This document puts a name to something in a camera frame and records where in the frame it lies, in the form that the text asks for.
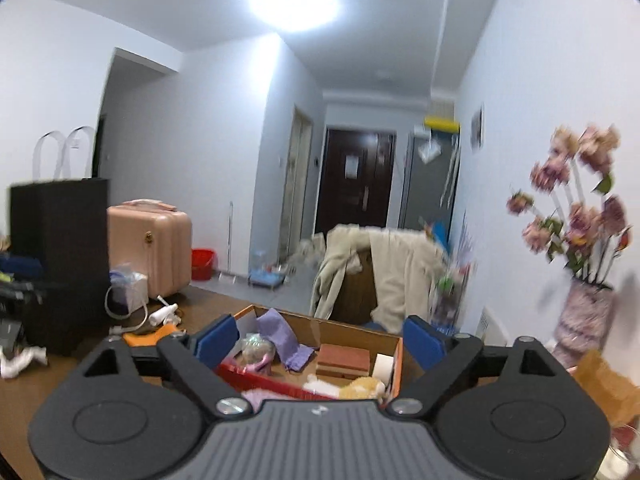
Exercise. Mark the white plush roll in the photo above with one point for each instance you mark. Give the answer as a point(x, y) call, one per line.
point(322, 387)

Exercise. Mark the yellow bath sponge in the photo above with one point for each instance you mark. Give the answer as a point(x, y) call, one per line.
point(365, 387)

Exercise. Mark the pink layered sponge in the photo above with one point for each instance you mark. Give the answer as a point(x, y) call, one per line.
point(345, 357)

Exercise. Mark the tan ribbed paper object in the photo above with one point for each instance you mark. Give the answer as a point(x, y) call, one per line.
point(600, 385)

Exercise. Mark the grey refrigerator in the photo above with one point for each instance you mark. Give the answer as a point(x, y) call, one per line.
point(425, 195)

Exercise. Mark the small blue stand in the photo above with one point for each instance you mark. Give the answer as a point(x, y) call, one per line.
point(267, 275)

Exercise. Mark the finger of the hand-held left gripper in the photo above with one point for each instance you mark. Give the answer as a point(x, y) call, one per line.
point(20, 266)
point(25, 294)

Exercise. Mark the yellow box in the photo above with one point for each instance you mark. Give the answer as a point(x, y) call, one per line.
point(442, 123)

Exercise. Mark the mop with white pole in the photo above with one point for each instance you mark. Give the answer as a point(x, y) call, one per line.
point(230, 240)

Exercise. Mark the lavender cloth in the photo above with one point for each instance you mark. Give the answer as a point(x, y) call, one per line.
point(285, 337)

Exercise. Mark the clear plastic cup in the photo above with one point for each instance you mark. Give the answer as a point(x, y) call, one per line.
point(615, 462)

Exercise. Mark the red cardboard box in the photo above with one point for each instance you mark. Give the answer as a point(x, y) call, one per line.
point(345, 332)

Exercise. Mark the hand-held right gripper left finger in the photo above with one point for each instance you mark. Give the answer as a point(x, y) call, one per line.
point(217, 337)

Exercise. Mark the round ceiling light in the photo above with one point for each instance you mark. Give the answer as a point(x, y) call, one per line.
point(295, 2)

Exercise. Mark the small white bottle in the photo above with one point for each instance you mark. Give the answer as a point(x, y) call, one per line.
point(162, 315)

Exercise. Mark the pink mottled vase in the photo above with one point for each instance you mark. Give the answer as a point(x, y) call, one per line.
point(585, 320)

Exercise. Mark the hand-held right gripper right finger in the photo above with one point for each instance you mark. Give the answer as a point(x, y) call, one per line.
point(422, 340)

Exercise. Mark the red bucket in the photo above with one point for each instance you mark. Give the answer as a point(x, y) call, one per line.
point(202, 265)

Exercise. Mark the dried pink roses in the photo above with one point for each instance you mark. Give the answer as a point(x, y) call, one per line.
point(585, 220)

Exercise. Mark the beige coat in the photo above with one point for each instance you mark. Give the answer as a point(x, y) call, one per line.
point(395, 270)

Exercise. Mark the dark brown front door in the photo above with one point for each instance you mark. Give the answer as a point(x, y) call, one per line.
point(340, 200)

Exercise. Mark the light interior door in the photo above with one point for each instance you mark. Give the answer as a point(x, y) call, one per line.
point(295, 185)

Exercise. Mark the crumpled white tissue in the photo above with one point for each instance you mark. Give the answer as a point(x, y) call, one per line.
point(20, 362)

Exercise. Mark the pink suitcase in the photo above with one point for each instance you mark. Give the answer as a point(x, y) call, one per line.
point(150, 250)

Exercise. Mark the clear plastic bag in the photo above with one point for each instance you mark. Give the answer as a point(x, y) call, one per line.
point(429, 151)

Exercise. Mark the black paper bag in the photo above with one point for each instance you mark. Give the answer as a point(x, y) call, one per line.
point(60, 260)

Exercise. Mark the orange cloth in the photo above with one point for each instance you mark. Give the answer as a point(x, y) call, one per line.
point(145, 337)

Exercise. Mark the framed wall picture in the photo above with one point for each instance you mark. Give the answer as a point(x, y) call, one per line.
point(477, 127)

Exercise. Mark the brown wooden chair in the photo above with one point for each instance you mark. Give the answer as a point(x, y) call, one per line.
point(355, 290)

